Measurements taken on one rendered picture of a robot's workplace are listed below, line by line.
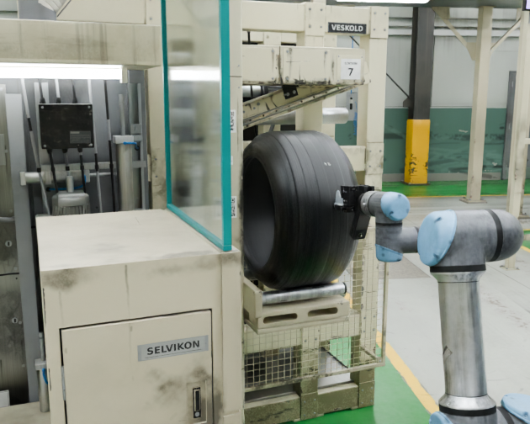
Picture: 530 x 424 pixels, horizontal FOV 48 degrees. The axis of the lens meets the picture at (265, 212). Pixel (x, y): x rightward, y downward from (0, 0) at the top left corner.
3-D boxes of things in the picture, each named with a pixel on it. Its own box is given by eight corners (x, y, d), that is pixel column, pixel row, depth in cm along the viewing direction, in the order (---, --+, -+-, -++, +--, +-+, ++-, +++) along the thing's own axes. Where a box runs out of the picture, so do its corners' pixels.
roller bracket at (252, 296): (255, 319, 201) (255, 291, 199) (219, 285, 237) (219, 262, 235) (264, 318, 202) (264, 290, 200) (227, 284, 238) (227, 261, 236)
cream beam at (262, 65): (223, 84, 220) (223, 43, 217) (204, 85, 243) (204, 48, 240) (365, 85, 242) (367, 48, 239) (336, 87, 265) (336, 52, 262)
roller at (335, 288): (257, 308, 206) (258, 299, 203) (252, 299, 209) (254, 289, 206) (345, 296, 218) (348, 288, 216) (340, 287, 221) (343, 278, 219)
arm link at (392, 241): (419, 262, 165) (419, 222, 164) (380, 263, 163) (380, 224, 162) (407, 257, 173) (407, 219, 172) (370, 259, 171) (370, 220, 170)
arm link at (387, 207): (388, 224, 160) (387, 193, 159) (366, 220, 170) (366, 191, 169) (412, 223, 163) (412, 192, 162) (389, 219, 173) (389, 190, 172)
